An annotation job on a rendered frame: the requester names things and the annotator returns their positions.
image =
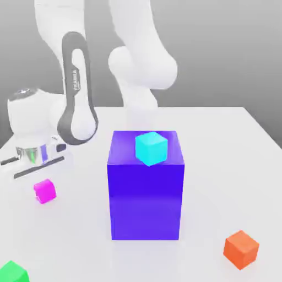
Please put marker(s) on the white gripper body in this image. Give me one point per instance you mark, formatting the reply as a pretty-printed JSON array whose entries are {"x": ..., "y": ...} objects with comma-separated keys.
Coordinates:
[{"x": 41, "y": 170}]

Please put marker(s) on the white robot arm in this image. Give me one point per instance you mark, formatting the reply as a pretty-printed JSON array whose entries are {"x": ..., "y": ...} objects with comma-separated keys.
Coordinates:
[{"x": 141, "y": 66}]

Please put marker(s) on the small magenta cube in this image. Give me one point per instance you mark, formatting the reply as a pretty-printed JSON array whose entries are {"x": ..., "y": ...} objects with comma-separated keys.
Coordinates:
[{"x": 45, "y": 191}]

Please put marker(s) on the small green cube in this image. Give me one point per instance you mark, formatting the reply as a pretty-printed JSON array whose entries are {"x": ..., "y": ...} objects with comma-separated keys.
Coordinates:
[{"x": 13, "y": 273}]

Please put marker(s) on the small cyan cube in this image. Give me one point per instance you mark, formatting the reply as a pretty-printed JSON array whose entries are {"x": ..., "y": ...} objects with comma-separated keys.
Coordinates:
[{"x": 151, "y": 148}]

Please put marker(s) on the small orange cube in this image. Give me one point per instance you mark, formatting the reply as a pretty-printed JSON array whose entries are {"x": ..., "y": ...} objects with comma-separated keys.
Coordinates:
[{"x": 241, "y": 250}]

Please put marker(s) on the large blue box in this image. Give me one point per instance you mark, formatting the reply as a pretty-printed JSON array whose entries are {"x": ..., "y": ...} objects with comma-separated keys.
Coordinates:
[{"x": 145, "y": 198}]

